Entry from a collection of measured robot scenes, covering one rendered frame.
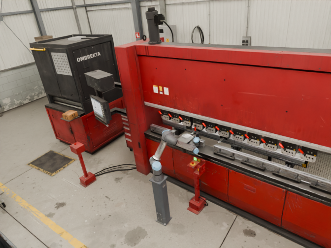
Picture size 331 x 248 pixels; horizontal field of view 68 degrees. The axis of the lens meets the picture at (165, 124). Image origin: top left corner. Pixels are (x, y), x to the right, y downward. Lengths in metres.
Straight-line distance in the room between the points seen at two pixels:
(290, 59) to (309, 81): 0.28
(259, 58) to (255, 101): 0.48
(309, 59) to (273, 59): 0.32
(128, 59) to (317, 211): 3.03
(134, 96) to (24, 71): 6.37
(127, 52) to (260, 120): 2.02
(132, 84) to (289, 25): 4.58
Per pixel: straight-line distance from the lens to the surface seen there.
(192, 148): 3.19
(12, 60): 9.58
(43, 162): 5.86
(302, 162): 3.44
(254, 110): 2.99
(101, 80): 3.66
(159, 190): 3.32
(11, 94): 9.64
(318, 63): 2.65
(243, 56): 2.83
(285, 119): 2.91
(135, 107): 3.92
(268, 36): 7.26
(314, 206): 3.29
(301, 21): 7.07
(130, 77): 3.76
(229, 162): 3.38
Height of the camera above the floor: 2.89
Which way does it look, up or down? 27 degrees down
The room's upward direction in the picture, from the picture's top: 6 degrees counter-clockwise
